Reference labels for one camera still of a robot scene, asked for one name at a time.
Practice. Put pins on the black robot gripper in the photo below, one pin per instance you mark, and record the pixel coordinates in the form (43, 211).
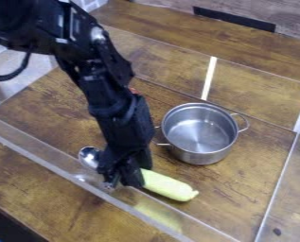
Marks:
(127, 130)

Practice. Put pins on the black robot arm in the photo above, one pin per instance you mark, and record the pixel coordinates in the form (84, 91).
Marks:
(55, 27)

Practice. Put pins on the stainless steel pot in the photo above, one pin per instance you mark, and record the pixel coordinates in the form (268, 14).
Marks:
(199, 131)

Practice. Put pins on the clear acrylic enclosure panel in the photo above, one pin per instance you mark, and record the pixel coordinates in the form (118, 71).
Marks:
(190, 59)

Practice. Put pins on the black wall baseboard strip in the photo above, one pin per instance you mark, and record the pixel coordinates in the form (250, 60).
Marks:
(234, 19)

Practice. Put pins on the white red toy mushroom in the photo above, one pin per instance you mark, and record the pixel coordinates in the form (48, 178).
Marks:
(134, 91)

